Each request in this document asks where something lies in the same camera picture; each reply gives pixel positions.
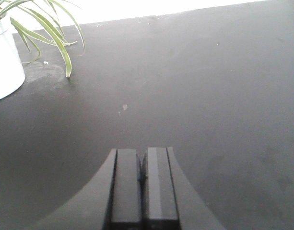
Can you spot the white plant pot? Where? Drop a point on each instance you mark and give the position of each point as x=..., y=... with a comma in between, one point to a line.
x=12, y=74

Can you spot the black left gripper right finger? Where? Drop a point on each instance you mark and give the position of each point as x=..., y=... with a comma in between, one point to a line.
x=169, y=202

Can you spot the green spider plant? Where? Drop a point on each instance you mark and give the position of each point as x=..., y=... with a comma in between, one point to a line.
x=45, y=13

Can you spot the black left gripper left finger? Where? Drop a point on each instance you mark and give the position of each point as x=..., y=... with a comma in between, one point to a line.
x=111, y=200

